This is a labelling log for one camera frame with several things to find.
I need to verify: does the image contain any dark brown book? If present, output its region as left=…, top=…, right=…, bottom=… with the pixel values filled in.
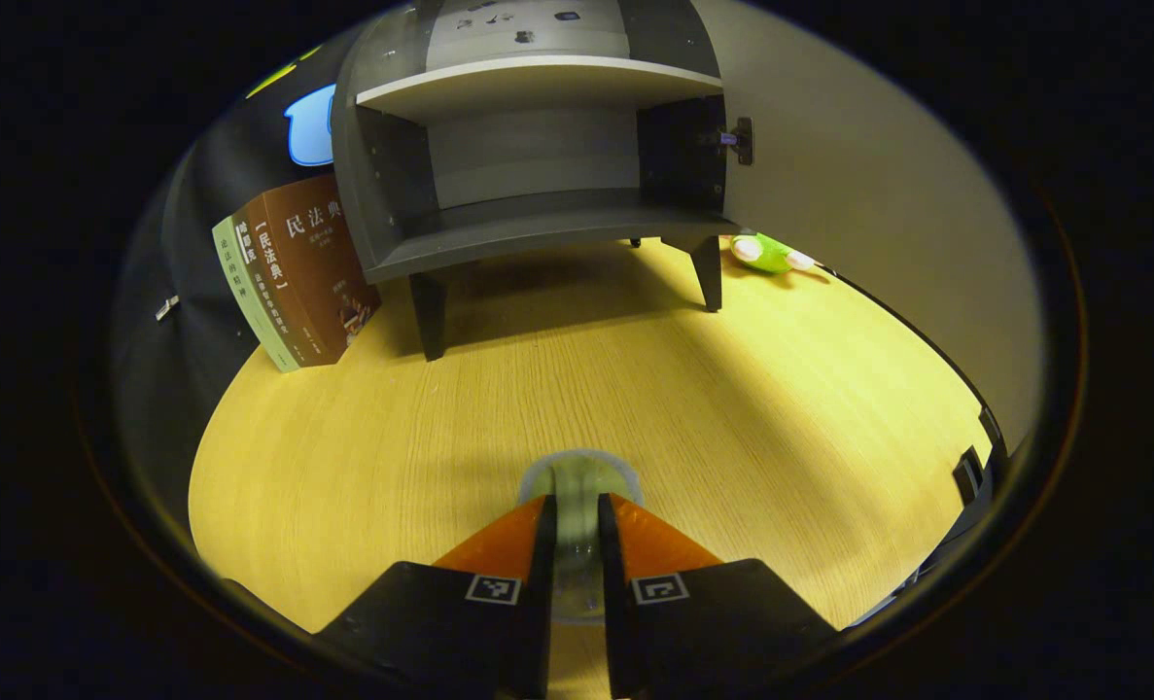
left=231, top=212, right=323, bottom=370

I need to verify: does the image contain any green bottle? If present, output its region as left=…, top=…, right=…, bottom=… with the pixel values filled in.
left=549, top=465, right=605, bottom=625

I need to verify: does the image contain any black backdrop cloth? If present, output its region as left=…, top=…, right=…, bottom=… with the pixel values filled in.
left=110, top=39, right=383, bottom=526

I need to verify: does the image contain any dark grey cabinet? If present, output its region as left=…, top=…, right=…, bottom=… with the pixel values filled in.
left=332, top=0, right=741, bottom=363

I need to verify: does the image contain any grey round coaster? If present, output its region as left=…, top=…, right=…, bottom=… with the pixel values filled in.
left=518, top=448, right=644, bottom=511

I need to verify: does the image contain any green and pink plush toy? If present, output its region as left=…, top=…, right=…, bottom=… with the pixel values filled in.
left=729, top=232, right=821, bottom=276

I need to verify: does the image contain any beige cabinet door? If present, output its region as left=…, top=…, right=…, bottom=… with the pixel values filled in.
left=693, top=0, right=1044, bottom=458

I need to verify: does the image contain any metal door hinge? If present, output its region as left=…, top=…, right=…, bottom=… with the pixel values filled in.
left=701, top=117, right=754, bottom=166

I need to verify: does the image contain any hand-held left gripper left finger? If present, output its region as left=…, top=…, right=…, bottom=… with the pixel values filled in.
left=309, top=494, right=558, bottom=700

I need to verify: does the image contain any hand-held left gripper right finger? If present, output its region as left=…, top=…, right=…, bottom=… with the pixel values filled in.
left=596, top=493, right=840, bottom=700

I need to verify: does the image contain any white cabinet shelf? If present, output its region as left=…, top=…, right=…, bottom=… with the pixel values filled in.
left=355, top=54, right=725, bottom=125

